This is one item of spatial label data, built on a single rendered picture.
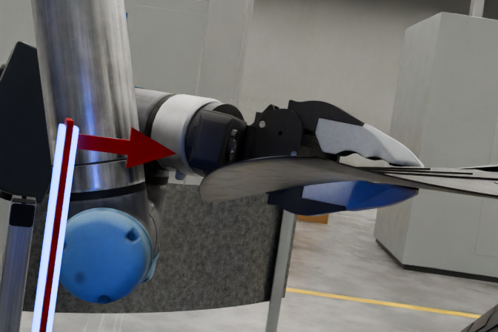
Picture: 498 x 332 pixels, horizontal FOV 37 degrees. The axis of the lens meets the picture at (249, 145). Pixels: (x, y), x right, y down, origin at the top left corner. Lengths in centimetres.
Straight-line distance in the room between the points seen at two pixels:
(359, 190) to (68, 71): 24
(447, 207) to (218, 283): 440
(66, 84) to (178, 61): 583
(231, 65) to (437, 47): 242
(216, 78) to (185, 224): 247
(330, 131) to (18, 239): 50
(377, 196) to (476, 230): 619
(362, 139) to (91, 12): 23
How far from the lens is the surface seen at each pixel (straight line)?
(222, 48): 469
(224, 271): 244
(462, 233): 672
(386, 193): 57
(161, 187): 74
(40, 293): 43
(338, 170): 38
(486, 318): 71
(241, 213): 242
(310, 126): 60
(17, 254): 98
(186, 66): 641
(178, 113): 68
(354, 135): 58
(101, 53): 60
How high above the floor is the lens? 121
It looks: 3 degrees down
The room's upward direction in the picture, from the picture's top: 8 degrees clockwise
